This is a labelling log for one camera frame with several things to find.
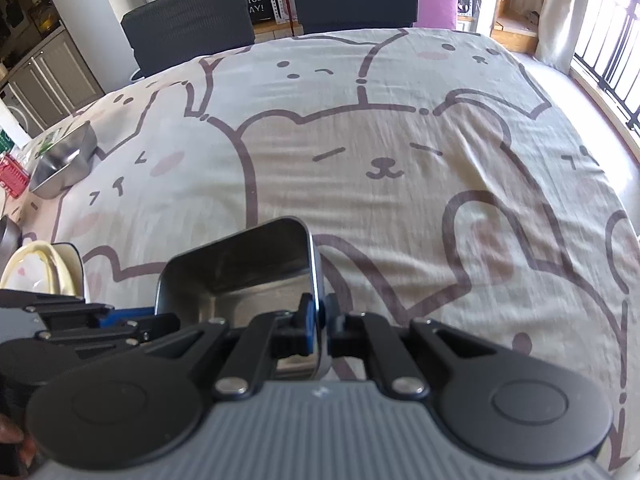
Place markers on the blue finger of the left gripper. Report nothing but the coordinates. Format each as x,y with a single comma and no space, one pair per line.
114,316

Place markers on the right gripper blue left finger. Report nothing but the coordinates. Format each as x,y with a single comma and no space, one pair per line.
250,355

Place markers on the floral yellow-rim ceramic bowl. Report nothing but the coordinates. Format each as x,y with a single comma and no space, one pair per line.
30,273

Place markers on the dark chair left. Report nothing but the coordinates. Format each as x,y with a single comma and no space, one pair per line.
165,33

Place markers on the cream two-handled ceramic bowl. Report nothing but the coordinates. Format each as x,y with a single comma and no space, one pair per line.
36,246

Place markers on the red soda can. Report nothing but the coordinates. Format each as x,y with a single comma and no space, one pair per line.
13,178

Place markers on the bear-print tablecloth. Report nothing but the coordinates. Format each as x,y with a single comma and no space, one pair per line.
437,177

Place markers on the beige curtain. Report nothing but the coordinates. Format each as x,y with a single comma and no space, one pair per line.
558,32

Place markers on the grey kitchen cabinet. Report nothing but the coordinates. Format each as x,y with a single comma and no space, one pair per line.
49,83

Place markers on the green snack packet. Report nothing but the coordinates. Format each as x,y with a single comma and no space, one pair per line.
47,142

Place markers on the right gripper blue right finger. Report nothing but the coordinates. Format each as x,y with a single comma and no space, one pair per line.
369,338

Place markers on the small round steel bowl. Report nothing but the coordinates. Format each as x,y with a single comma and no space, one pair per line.
10,240

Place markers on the square steel container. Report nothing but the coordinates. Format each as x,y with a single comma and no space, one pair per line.
272,267

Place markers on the white leaf-print plate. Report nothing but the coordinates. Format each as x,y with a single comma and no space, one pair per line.
72,259

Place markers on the person's left hand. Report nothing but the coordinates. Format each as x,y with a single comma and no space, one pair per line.
12,434

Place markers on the rectangular steel container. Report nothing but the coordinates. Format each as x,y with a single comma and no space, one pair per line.
65,163

